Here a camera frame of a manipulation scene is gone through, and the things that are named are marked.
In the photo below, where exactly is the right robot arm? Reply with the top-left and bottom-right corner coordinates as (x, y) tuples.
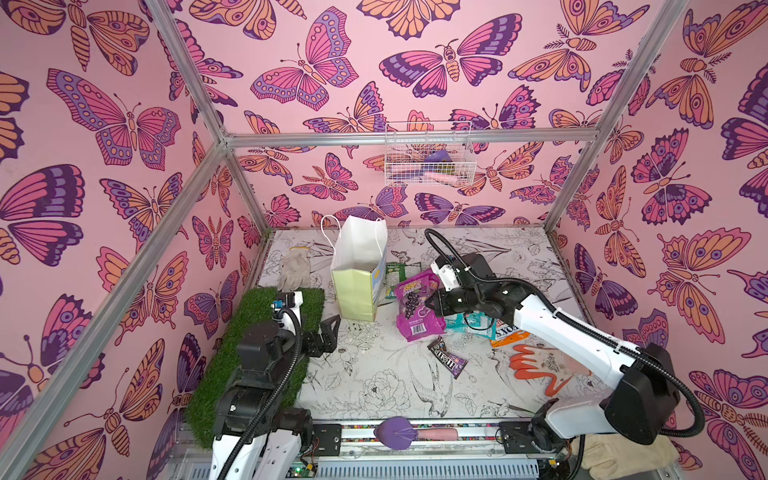
(425, 228), (706, 453)

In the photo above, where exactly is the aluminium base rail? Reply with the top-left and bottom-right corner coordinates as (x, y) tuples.
(161, 419), (577, 480)

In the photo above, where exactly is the dark M&M's chocolate packet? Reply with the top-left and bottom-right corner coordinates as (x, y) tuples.
(428, 337), (467, 379)

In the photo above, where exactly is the green artificial grass mat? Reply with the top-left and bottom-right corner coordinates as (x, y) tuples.
(185, 287), (292, 450)

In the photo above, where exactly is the white paper bag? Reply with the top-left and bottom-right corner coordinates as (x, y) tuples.
(320, 215), (388, 322)

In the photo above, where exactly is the purple grape gummy bag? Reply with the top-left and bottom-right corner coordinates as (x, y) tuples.
(394, 271), (446, 342)

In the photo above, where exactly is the red coated garden glove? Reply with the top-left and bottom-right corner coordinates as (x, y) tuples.
(509, 345), (592, 397)

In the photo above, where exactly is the teal mint candy bag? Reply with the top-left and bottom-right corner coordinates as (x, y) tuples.
(445, 312), (496, 340)

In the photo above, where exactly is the grey work glove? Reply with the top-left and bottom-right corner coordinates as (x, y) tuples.
(278, 247), (312, 292)

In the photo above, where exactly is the green rainbow snack bag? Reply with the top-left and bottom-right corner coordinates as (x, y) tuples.
(385, 262), (408, 301)

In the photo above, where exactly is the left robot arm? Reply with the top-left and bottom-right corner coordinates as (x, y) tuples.
(209, 291), (341, 479)

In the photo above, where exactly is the purple trowel pink handle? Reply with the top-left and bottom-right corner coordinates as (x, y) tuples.
(374, 416), (459, 451)

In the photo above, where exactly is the purple tool in basket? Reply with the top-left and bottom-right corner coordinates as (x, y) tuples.
(424, 150), (453, 164)

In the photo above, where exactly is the white wire basket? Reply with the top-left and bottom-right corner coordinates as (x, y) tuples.
(382, 125), (477, 188)

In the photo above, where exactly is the beige leather glove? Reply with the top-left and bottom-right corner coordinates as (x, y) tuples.
(572, 434), (679, 480)

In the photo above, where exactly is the orange Fox's fruits bag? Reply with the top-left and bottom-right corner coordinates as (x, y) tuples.
(490, 320), (530, 348)

